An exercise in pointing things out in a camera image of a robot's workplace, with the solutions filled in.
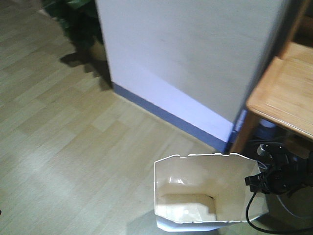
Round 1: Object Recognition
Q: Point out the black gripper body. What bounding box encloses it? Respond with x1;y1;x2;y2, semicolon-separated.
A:
263;162;306;195

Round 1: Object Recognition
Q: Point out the green potted plant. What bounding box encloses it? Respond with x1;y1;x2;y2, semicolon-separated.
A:
42;0;107;61

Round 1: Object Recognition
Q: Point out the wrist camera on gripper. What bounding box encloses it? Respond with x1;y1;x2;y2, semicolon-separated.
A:
257;144;287;156

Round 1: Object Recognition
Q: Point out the wooden desk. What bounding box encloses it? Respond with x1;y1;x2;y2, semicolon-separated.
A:
229;0;313;153

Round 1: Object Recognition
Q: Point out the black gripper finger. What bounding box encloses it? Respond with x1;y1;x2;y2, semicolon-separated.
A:
245;173;265;193

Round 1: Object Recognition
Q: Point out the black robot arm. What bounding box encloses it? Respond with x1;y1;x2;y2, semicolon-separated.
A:
245;149;313;196

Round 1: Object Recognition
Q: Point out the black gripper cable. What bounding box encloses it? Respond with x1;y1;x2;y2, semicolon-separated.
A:
245;171;313;232

